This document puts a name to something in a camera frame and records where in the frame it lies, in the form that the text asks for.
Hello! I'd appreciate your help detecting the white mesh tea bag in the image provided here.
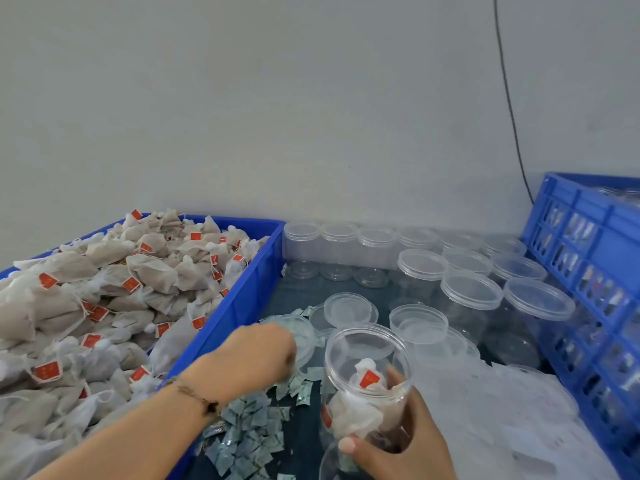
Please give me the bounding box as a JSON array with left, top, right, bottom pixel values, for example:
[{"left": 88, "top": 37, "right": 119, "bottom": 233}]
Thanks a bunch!
[{"left": 325, "top": 357, "right": 396, "bottom": 441}]

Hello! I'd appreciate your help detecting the person's left forearm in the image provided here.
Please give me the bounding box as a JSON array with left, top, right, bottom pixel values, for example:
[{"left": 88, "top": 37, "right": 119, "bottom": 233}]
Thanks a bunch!
[{"left": 35, "top": 379, "right": 216, "bottom": 480}]

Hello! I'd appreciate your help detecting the pile of tea bags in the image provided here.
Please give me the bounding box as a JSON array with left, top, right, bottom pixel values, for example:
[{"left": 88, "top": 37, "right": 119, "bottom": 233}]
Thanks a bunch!
[{"left": 0, "top": 207, "right": 266, "bottom": 480}]

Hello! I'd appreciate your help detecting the black cable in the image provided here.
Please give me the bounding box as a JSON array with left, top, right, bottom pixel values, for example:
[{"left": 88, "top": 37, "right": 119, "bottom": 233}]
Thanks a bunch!
[{"left": 495, "top": 0, "right": 534, "bottom": 206}]

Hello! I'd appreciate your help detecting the clear jar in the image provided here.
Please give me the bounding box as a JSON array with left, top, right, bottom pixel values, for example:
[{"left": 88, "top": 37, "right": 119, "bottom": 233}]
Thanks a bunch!
[{"left": 318, "top": 325, "right": 413, "bottom": 480}]

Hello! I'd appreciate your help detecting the pile of green desiccant packets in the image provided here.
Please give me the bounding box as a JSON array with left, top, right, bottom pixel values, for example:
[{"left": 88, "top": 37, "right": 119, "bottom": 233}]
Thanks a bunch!
[{"left": 195, "top": 305, "right": 331, "bottom": 480}]

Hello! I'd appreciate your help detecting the person's right hand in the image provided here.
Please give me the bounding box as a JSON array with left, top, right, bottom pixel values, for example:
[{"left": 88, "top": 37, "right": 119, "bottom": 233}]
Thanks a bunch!
[{"left": 338, "top": 367, "right": 456, "bottom": 480}]

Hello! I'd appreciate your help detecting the pile of white label papers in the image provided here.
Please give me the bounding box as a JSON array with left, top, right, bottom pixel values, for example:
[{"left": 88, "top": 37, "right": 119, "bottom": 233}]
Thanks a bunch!
[{"left": 410, "top": 355, "right": 621, "bottom": 480}]

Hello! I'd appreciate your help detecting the blue plastic tray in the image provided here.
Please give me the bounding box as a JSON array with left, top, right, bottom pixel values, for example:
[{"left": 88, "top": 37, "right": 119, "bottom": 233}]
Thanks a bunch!
[{"left": 0, "top": 215, "right": 286, "bottom": 480}]

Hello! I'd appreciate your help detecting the person's left hand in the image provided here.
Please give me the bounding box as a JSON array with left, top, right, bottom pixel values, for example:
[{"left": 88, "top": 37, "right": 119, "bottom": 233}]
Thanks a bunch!
[{"left": 190, "top": 323, "right": 298, "bottom": 406}]

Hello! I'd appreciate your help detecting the thin beaded bracelet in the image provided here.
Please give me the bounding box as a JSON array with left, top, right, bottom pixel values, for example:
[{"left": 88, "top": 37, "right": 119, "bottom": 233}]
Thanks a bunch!
[{"left": 165, "top": 377, "right": 221, "bottom": 416}]

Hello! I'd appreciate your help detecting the group of lidded jars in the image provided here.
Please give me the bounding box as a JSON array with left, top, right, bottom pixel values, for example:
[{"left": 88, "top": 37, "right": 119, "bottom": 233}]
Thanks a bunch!
[{"left": 283, "top": 219, "right": 576, "bottom": 366}]

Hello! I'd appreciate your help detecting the blue slatted crate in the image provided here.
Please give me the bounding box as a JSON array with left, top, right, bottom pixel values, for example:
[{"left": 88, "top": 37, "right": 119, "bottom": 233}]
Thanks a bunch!
[{"left": 522, "top": 173, "right": 640, "bottom": 480}]

